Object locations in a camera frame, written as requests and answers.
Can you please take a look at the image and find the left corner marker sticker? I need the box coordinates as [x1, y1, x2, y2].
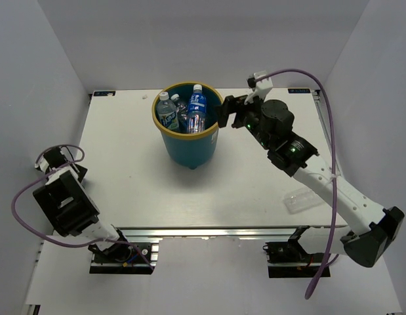
[93, 91, 115, 97]

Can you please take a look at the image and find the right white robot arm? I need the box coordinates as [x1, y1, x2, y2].
[214, 96, 405, 268]

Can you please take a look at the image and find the teal bin with yellow rim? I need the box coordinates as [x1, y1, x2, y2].
[152, 83, 223, 169]

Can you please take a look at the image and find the Aquafina clear water bottle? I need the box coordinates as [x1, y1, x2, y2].
[171, 94, 188, 127]

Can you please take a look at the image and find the right corner marker sticker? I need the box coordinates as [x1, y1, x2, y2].
[287, 88, 311, 94]

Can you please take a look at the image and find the clear bottle dark blue label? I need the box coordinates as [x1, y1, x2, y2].
[187, 84, 207, 134]

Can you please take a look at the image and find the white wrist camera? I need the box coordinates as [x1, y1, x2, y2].
[245, 71, 273, 104]
[34, 155, 50, 173]

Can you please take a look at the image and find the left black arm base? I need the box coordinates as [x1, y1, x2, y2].
[89, 238, 160, 275]

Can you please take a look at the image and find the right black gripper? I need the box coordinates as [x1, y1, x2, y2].
[213, 91, 273, 151]

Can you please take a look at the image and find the crushed clear unlabelled bottle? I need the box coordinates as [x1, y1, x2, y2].
[283, 188, 323, 215]

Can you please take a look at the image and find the corner marker sticker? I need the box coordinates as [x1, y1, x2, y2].
[93, 91, 115, 97]
[287, 88, 311, 94]

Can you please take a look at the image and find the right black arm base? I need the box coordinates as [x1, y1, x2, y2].
[262, 226, 324, 279]

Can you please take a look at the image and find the aluminium front rail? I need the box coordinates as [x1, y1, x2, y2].
[119, 226, 348, 242]

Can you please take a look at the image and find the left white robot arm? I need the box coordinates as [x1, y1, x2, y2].
[33, 147, 132, 262]

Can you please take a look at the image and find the clear bottle green white label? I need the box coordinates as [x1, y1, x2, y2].
[156, 92, 180, 132]

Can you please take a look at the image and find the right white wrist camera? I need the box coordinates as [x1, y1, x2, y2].
[245, 71, 273, 104]

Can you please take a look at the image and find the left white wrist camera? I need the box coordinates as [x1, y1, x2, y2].
[34, 155, 50, 173]

